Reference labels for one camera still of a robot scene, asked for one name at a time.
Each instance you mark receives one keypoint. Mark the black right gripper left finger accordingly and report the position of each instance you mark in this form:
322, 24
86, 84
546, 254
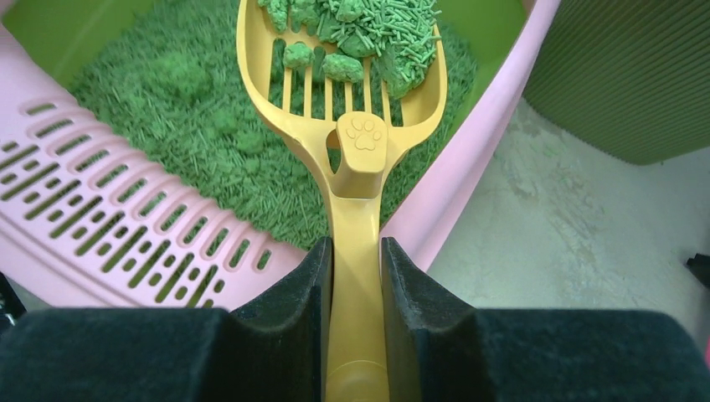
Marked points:
270, 349

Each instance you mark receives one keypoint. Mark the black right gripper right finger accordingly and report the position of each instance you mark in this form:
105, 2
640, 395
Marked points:
440, 348

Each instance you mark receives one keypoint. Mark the yellow litter scoop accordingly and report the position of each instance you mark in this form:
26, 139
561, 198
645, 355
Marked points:
350, 157

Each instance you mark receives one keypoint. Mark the green litter clump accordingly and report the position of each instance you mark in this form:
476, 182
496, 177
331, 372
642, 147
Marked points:
399, 35

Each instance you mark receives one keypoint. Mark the pink and green litter box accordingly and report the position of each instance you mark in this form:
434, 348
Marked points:
87, 220

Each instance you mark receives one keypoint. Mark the green cat litter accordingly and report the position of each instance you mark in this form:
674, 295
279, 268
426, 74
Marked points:
170, 85

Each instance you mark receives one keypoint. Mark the black whiteboard clip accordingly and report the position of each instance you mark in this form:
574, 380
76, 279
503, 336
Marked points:
698, 265

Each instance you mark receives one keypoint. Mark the olive green trash bin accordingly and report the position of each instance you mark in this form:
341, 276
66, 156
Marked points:
630, 78

